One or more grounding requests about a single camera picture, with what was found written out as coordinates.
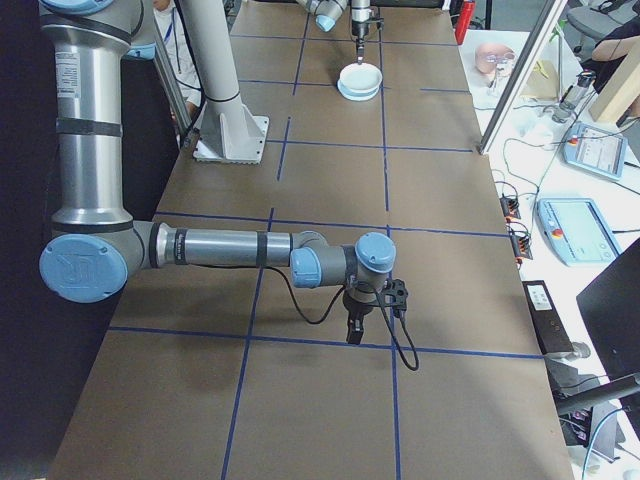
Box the black camera cable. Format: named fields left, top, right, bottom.
left=375, top=287, right=421, bottom=372

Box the clear wine glass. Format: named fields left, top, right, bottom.
left=486, top=52, right=507, bottom=101

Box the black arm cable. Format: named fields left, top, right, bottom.
left=260, top=265, right=354, bottom=326

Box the white crumpled cloth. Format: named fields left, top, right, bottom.
left=519, top=116, right=554, bottom=147

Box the black frame cover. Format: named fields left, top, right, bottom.
left=0, top=0, right=184, bottom=480

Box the light wooden board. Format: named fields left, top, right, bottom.
left=588, top=28, right=640, bottom=126

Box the grey cylinder handle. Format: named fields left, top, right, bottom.
left=543, top=341, right=592, bottom=362

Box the person in white shirt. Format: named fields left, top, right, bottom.
left=152, top=0, right=205, bottom=114

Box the light blue bowl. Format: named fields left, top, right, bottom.
left=337, top=79, right=381, bottom=99

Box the black box white label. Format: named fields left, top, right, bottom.
left=521, top=279, right=577, bottom=357

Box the black orange connector block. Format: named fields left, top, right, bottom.
left=499, top=193, right=523, bottom=222
left=509, top=231, right=534, bottom=262

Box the black monitor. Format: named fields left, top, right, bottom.
left=575, top=239, right=640, bottom=381

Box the white side table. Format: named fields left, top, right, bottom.
left=458, top=27, right=640, bottom=480

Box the person in black shirt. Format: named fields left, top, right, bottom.
left=591, top=0, right=640, bottom=62

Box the black pole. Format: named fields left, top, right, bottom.
left=554, top=372, right=640, bottom=417

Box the grey office chair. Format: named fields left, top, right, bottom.
left=566, top=0, right=619, bottom=39

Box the beige folded paper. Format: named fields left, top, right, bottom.
left=521, top=59, right=559, bottom=100

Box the pink mannequin head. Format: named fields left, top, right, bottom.
left=473, top=42, right=519, bottom=77

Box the white round plate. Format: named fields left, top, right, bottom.
left=339, top=64, right=384, bottom=93

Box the aluminium frame bar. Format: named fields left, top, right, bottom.
left=149, top=44, right=196, bottom=149

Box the clear glass jar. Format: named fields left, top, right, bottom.
left=551, top=69, right=597, bottom=124

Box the light blue teach pendant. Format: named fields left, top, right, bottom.
left=535, top=197, right=624, bottom=267
left=561, top=121, right=629, bottom=182

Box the red cylinder object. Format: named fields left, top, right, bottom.
left=456, top=0, right=477, bottom=46

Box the aluminium profile post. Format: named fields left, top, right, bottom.
left=474, top=0, right=571, bottom=155

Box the white metal stand column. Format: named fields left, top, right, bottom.
left=173, top=0, right=270, bottom=165

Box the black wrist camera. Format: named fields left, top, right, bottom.
left=382, top=278, right=410, bottom=319

